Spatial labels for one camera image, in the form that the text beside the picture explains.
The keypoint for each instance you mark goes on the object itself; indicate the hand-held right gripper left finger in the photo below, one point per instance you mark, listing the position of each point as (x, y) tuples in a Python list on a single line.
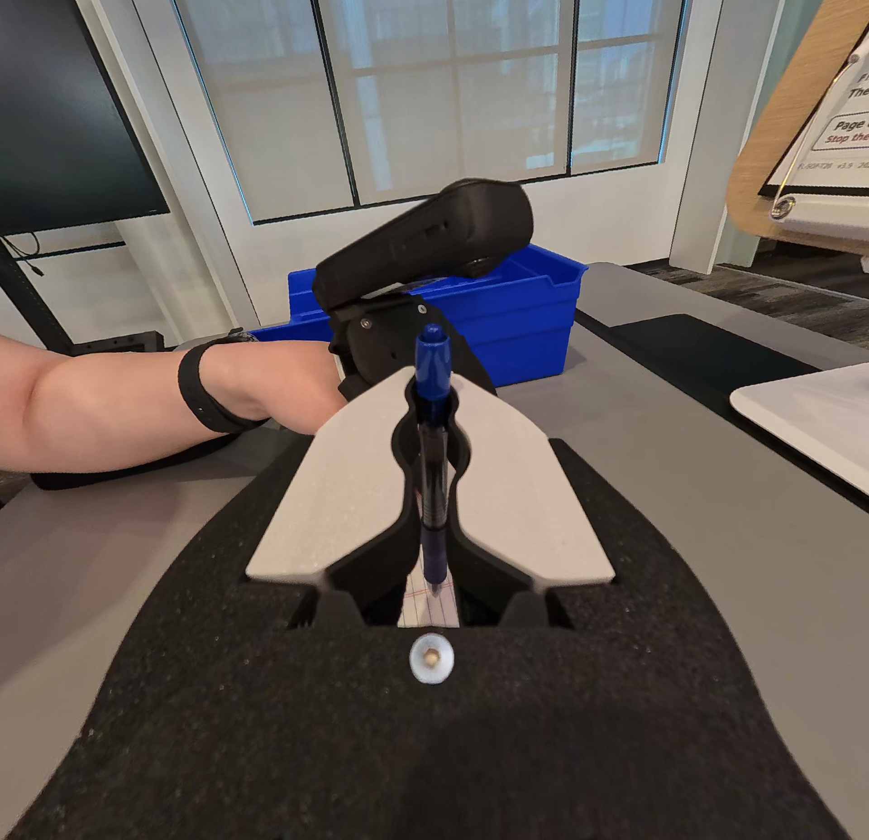
[(339, 500)]

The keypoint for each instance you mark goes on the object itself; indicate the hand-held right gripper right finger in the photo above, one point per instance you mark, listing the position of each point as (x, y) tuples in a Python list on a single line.
[(529, 507)]

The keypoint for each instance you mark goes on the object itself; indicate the blue retractable pen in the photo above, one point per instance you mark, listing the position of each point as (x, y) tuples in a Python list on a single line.
[(432, 364)]

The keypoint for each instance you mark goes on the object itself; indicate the white lined notepad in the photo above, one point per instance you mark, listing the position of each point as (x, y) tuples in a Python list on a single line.
[(411, 612)]

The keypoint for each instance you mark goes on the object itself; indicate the blue plastic bin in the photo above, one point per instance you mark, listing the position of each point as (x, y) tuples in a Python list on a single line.
[(529, 324)]

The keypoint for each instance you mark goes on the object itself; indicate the person's left forearm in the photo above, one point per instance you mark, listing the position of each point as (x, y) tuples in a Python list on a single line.
[(102, 405)]

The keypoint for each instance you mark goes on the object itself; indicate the person's left hand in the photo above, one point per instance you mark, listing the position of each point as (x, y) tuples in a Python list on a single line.
[(285, 378)]

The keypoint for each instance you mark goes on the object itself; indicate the glass window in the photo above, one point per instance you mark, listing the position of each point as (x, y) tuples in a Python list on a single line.
[(407, 72)]

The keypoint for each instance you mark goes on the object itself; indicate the black wristband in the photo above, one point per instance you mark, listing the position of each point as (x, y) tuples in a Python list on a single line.
[(193, 392)]

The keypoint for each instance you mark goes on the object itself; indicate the black metal monitor stand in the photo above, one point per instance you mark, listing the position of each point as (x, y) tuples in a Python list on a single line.
[(27, 296)]

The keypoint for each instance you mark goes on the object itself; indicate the dark computer monitor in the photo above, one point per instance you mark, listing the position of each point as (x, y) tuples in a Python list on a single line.
[(61, 106)]

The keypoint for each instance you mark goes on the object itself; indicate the instruction sheet on wooden stand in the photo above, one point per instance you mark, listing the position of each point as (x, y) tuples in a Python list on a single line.
[(781, 106)]

